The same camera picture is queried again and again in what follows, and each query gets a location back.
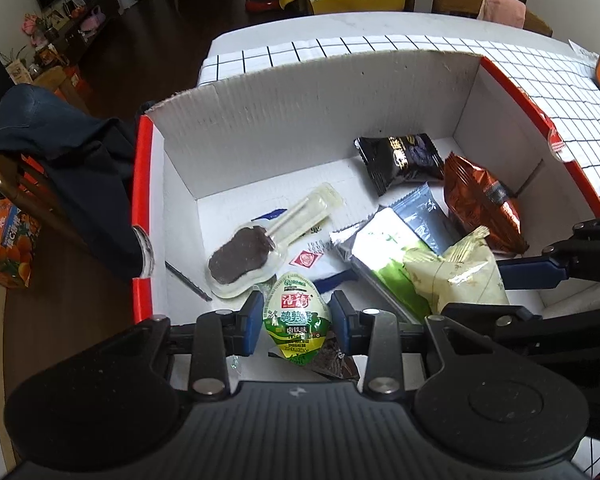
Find green snack packet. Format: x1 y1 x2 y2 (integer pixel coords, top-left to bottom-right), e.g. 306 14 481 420
329 206 433 325

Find beige snack packet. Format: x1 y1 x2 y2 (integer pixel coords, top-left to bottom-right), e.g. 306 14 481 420
402 226 511 317

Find dark brown snack packet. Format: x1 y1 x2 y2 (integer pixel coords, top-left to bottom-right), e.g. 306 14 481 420
268 332 361 381

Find black pen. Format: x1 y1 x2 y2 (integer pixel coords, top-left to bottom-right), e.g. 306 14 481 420
164 260 214 302

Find red cardboard box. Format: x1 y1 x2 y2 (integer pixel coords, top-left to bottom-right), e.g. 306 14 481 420
131 49 600 386

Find green egg packet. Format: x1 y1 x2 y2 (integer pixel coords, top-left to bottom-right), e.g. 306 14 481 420
262 271 332 365

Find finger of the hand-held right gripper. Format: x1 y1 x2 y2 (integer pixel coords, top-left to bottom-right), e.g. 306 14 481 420
440 302 600 381
495 217 600 291

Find white and blue snack packet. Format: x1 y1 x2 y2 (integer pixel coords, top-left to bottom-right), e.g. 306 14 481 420
250 208 356 288

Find clear-wrapped chocolate pop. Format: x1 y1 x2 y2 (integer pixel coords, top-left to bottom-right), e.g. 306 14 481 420
207 183 344 301

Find dark wooden cabinet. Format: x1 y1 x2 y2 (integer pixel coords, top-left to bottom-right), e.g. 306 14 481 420
32 0 123 86

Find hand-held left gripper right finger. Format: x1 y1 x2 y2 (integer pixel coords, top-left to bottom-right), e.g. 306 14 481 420
328 290 486 396

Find light blue snack packet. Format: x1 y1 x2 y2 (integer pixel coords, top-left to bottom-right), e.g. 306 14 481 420
390 183 465 256

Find pink towel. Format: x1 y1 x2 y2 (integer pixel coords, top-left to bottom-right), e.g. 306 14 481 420
477 0 527 29

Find pink flowers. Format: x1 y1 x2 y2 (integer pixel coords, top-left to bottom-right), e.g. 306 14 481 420
22 12 53 47

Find dark blue garment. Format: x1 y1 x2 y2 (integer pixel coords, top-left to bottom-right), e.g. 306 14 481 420
0 84 153 282

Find copper brown snack packet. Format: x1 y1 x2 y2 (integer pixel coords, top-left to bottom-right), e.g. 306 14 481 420
443 153 530 256

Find dark wooden chair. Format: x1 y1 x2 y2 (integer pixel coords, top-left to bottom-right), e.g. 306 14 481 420
0 152 136 271

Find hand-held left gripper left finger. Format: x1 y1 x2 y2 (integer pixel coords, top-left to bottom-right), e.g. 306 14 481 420
100 290 266 397

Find black snack packet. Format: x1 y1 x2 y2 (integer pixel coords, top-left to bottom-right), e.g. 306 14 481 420
354 133 446 197

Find orange carton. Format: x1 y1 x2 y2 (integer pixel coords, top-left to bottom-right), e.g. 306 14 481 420
0 199 42 289

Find clear tape piece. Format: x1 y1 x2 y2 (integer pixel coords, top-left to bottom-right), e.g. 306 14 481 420
132 225 156 279

